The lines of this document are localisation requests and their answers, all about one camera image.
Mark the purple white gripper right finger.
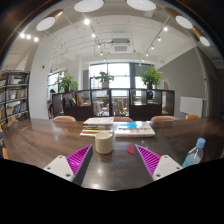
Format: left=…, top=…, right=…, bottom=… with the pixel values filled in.
left=134, top=145, right=182, bottom=181

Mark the orange chair far left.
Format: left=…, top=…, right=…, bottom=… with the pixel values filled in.
left=7, top=120, right=19, bottom=127

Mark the round ceiling lamp centre-left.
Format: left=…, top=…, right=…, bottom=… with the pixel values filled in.
left=74, top=0, right=104, bottom=12

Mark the potted plant left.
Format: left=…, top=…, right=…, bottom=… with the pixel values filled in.
left=58, top=74, right=78, bottom=92

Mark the orange chair far right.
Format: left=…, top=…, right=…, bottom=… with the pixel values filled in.
left=186, top=114, right=200, bottom=120

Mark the round ceiling lamp centre-right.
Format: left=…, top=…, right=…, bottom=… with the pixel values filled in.
left=127, top=0, right=156, bottom=11

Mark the clear water bottle blue cap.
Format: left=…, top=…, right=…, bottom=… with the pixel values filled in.
left=182, top=138, right=206, bottom=168

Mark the orange chair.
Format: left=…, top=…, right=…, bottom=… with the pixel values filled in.
left=114, top=116, right=133, bottom=122
left=151, top=116, right=176, bottom=121
left=53, top=116, right=76, bottom=122
left=186, top=114, right=200, bottom=120
left=7, top=120, right=19, bottom=127

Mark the tall bookshelf at left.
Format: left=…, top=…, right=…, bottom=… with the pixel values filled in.
left=0, top=70, right=30, bottom=130

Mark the ceiling air conditioner unit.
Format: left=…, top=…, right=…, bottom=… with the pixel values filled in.
left=111, top=38, right=131, bottom=53

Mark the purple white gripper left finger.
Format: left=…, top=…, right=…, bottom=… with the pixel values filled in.
left=44, top=145, right=93, bottom=185

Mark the round ceiling lamp far right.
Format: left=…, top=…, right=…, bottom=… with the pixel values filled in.
left=199, top=36, right=210, bottom=47

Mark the stack of books left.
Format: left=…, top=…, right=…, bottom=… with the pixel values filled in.
left=80, top=117, right=114, bottom=136

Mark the dark low shelf divider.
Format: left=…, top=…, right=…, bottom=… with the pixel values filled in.
left=52, top=88, right=175, bottom=121

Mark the white whiteboard on wall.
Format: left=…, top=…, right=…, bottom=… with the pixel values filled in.
left=180, top=97, right=203, bottom=117

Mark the potted plant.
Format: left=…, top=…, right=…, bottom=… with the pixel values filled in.
left=95, top=71, right=115, bottom=88
left=139, top=67, right=163, bottom=90
left=58, top=74, right=78, bottom=92

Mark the red round coaster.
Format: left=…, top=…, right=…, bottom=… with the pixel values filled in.
left=127, top=145, right=135, bottom=155

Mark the potted plant right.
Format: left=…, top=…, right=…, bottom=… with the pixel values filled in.
left=139, top=67, right=163, bottom=90

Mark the potted plant middle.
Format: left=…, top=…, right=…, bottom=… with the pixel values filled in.
left=95, top=71, right=115, bottom=88

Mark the round ceiling lamp left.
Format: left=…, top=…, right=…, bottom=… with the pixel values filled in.
left=36, top=17, right=55, bottom=31

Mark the cream ceramic cup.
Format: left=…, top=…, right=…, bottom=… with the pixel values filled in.
left=95, top=132, right=113, bottom=154

